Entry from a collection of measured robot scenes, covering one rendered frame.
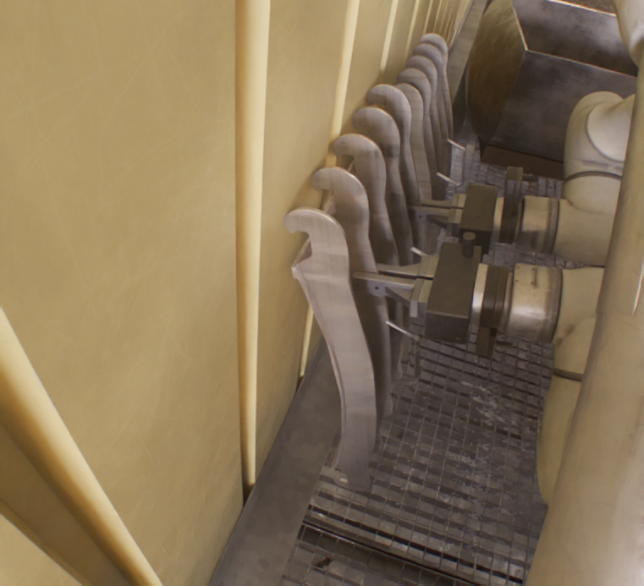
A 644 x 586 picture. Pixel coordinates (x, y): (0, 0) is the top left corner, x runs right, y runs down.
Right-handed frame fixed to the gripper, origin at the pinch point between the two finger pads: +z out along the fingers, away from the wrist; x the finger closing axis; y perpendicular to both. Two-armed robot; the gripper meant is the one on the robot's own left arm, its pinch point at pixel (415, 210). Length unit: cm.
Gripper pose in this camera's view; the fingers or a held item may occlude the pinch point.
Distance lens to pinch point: 88.7
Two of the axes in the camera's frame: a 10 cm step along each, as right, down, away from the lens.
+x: 3.3, -6.4, 6.9
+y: 1.1, 7.6, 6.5
